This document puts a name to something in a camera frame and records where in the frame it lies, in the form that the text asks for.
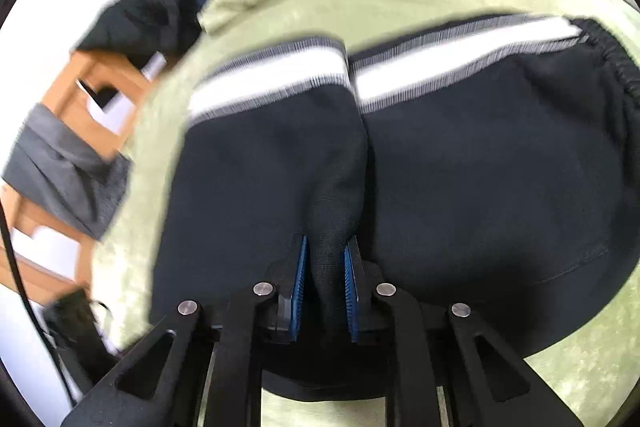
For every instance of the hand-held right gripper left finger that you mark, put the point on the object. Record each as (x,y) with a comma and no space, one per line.
(300,272)

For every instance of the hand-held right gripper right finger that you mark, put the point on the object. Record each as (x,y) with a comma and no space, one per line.
(351,287)

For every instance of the black pants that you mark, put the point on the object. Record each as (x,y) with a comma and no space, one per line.
(450,182)

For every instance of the grey jeans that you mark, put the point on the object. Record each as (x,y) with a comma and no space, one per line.
(65,177)

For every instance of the black jacket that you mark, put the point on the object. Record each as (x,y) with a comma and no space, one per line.
(135,19)

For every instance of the wooden bed frame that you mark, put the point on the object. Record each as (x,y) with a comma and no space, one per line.
(85,72)

